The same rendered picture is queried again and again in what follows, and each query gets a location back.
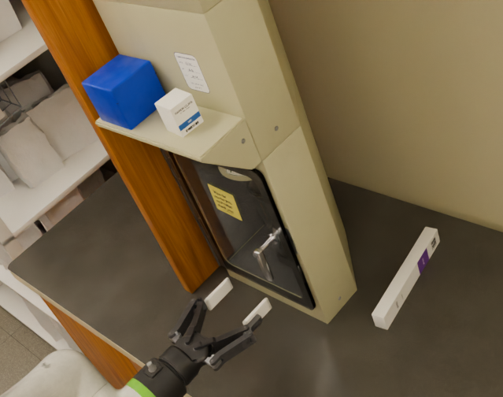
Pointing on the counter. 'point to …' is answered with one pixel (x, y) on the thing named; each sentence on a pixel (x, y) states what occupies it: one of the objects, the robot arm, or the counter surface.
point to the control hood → (199, 139)
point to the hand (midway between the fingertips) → (242, 298)
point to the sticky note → (224, 202)
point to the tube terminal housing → (303, 152)
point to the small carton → (179, 112)
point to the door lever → (264, 257)
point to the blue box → (124, 90)
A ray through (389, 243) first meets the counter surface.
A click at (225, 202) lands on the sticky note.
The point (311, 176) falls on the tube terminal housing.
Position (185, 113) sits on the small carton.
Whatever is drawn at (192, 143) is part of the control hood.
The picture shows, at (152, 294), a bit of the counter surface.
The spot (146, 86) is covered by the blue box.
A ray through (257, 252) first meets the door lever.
